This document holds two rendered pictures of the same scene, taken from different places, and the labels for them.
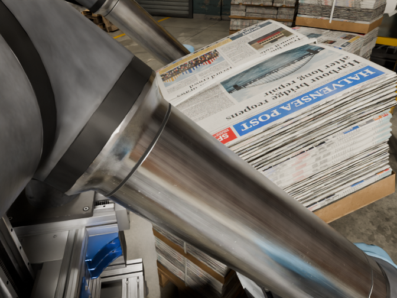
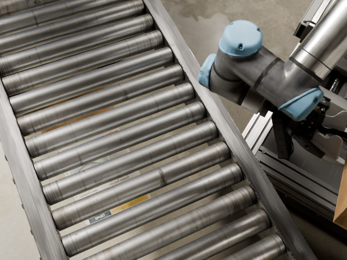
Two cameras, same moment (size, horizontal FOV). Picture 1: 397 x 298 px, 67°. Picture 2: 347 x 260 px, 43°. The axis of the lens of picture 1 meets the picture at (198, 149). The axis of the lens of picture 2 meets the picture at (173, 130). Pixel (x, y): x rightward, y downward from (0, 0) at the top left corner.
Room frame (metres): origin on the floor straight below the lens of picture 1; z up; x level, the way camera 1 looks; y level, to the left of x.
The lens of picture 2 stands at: (0.26, -0.70, 1.76)
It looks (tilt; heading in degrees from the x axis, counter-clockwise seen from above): 62 degrees down; 122
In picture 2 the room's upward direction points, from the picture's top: 12 degrees clockwise
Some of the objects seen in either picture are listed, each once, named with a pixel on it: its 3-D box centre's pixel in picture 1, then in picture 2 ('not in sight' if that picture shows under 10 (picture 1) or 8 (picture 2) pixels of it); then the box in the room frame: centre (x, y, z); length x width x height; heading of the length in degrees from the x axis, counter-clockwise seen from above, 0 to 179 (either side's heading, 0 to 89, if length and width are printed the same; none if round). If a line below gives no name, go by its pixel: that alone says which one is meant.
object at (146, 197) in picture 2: not in sight; (105, 175); (-0.30, -0.27, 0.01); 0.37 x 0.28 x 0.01; 159
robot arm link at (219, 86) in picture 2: not in sight; (226, 78); (0.04, -0.18, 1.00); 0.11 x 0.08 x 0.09; 13
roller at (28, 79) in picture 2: not in sight; (87, 61); (-0.33, -0.26, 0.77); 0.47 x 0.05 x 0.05; 69
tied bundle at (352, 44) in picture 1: (312, 58); not in sight; (1.54, -0.59, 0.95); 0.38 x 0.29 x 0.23; 50
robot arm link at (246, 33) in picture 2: not in sight; (243, 55); (0.06, -0.18, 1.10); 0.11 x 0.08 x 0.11; 179
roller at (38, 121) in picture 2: not in sight; (104, 98); (-0.21, -0.31, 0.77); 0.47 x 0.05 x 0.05; 69
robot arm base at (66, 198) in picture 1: (51, 177); not in sight; (0.67, 0.42, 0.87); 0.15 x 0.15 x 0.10
